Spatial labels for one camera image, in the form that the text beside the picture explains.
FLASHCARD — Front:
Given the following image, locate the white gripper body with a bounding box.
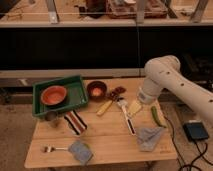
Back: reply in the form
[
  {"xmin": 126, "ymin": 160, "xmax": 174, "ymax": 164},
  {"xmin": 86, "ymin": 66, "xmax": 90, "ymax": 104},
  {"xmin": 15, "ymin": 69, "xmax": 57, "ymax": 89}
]
[{"xmin": 138, "ymin": 88, "xmax": 155, "ymax": 104}]

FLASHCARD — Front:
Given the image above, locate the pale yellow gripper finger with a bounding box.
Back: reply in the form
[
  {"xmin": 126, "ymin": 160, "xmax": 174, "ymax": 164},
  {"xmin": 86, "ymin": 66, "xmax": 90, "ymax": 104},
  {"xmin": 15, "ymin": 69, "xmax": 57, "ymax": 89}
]
[{"xmin": 128, "ymin": 100, "xmax": 142, "ymax": 117}]

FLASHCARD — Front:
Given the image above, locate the grey towel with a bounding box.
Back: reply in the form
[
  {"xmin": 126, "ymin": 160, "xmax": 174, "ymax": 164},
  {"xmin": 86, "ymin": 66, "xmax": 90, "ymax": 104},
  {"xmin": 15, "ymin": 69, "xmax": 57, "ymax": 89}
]
[{"xmin": 136, "ymin": 127, "xmax": 165, "ymax": 152}]

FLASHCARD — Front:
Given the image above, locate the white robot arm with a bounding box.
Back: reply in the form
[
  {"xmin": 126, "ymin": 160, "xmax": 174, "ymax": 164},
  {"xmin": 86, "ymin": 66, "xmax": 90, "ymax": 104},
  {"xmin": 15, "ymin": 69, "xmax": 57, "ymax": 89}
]
[{"xmin": 137, "ymin": 55, "xmax": 213, "ymax": 124}]

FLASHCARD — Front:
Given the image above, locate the dark purple bowl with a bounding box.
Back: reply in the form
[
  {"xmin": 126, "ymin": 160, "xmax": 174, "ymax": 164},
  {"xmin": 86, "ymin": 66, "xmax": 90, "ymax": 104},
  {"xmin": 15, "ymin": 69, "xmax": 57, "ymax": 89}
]
[{"xmin": 87, "ymin": 81, "xmax": 107, "ymax": 101}]

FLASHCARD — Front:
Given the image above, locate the orange bowl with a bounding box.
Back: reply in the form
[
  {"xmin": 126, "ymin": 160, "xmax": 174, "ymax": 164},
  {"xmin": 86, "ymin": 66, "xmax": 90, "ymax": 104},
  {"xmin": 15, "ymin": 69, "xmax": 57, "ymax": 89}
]
[{"xmin": 40, "ymin": 85, "xmax": 67, "ymax": 106}]

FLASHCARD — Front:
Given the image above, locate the green chili pepper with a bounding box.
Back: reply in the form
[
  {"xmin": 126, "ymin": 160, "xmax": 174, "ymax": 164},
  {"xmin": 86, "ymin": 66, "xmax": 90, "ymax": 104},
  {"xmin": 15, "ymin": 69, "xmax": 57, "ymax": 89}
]
[{"xmin": 151, "ymin": 106, "xmax": 166, "ymax": 128}]

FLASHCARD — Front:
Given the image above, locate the dark red toy food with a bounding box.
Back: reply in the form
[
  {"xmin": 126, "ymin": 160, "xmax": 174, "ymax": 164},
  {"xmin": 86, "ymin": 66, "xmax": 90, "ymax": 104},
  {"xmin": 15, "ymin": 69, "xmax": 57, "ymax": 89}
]
[{"xmin": 107, "ymin": 86, "xmax": 126, "ymax": 101}]

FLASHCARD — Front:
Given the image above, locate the black foot pedal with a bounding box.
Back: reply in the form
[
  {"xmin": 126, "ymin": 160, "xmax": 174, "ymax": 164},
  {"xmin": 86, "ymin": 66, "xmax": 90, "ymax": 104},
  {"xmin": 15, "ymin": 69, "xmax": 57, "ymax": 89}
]
[{"xmin": 183, "ymin": 122, "xmax": 209, "ymax": 141}]

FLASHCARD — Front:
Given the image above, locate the striped cloth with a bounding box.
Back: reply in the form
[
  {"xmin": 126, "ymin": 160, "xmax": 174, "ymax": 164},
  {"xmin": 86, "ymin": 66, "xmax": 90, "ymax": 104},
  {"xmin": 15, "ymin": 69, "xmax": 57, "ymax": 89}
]
[{"xmin": 64, "ymin": 110, "xmax": 87, "ymax": 136}]

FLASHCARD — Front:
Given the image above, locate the blue grey sponge cloth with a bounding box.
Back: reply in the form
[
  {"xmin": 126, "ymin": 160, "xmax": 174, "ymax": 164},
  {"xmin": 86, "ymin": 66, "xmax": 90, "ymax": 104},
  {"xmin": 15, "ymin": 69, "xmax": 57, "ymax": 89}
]
[{"xmin": 68, "ymin": 140, "xmax": 93, "ymax": 165}]

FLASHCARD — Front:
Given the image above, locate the green plastic tray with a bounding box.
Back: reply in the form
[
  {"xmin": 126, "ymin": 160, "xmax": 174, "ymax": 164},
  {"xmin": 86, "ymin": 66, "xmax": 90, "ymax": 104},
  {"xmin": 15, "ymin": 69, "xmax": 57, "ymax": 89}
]
[{"xmin": 33, "ymin": 75, "xmax": 88, "ymax": 118}]

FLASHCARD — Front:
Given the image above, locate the small metal fork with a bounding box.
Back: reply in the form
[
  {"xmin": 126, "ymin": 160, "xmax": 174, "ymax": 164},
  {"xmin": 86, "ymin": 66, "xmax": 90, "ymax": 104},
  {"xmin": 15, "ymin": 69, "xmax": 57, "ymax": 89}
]
[{"xmin": 42, "ymin": 146, "xmax": 68, "ymax": 153}]

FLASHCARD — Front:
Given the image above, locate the white handled spatula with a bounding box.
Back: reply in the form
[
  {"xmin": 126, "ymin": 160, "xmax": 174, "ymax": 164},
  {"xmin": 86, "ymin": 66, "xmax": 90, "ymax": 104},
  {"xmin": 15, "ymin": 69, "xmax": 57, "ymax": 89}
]
[{"xmin": 117, "ymin": 97, "xmax": 135, "ymax": 135}]

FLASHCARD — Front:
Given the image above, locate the black cable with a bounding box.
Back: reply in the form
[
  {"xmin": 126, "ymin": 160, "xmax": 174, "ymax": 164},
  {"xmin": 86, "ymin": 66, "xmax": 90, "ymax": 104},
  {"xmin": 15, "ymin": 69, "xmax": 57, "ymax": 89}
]
[{"xmin": 163, "ymin": 115, "xmax": 213, "ymax": 171}]

